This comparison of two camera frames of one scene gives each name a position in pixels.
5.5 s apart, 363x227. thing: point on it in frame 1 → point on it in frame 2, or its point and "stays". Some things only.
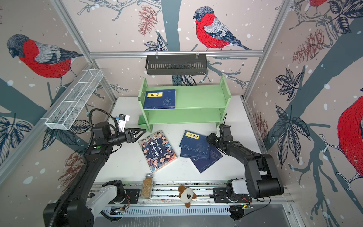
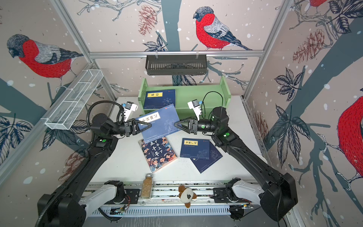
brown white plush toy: x=186 y=195 stays
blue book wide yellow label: x=194 y=142 → x=163 y=121
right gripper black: x=211 y=138 → x=194 y=126
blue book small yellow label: x=159 y=99 stays
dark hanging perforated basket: x=176 y=65 stays
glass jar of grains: x=147 y=189 stays
